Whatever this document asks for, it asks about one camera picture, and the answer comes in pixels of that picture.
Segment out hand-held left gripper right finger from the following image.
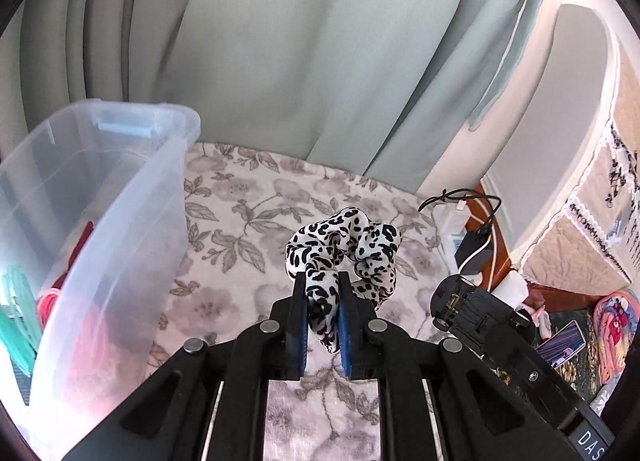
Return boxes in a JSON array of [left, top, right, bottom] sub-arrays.
[[336, 271, 576, 461]]

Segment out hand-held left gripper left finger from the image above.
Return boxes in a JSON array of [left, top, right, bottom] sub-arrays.
[[62, 271, 308, 461]]

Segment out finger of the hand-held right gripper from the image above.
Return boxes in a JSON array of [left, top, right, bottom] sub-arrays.
[[480, 313, 583, 422]]

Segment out leopard print scrunchie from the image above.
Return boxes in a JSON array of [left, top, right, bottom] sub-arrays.
[[285, 207, 405, 354]]

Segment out black toy car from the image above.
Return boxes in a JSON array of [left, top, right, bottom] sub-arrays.
[[430, 273, 506, 342]]

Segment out clear plastic container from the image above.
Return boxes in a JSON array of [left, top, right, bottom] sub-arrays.
[[0, 99, 202, 459]]

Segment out pink hair clip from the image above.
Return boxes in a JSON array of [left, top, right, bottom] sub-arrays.
[[65, 306, 151, 392]]

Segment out smartphone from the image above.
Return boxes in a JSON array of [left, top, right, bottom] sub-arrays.
[[535, 320, 586, 367]]

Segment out white charger block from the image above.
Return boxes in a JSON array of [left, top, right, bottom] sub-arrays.
[[492, 273, 528, 309]]

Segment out colourful bag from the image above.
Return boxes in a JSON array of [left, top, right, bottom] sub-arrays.
[[592, 288, 640, 384]]

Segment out floral blanket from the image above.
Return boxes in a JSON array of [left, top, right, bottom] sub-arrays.
[[145, 141, 451, 461]]

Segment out black charger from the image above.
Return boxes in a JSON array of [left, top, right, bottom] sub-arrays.
[[457, 233, 493, 274]]

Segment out wooden nightstand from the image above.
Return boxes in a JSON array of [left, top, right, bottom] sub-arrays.
[[467, 183, 516, 287]]

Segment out beige quilted cover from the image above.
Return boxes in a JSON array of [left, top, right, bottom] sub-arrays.
[[520, 41, 640, 287]]

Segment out red hair clip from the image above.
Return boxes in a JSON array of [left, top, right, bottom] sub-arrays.
[[50, 221, 96, 292]]

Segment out grey-green curtain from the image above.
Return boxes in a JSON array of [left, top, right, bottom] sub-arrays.
[[0, 0, 556, 194]]

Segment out white cable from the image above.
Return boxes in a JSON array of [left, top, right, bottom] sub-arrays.
[[457, 196, 503, 292]]

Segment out white charger with cable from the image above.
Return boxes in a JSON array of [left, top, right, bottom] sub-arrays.
[[432, 201, 473, 274]]

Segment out black cable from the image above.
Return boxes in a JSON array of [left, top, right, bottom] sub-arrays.
[[418, 189, 502, 237]]

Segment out pink hair tie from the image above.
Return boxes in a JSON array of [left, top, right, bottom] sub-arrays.
[[36, 288, 63, 337]]

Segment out teal hair ties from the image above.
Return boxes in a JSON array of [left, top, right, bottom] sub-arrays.
[[0, 263, 43, 382]]

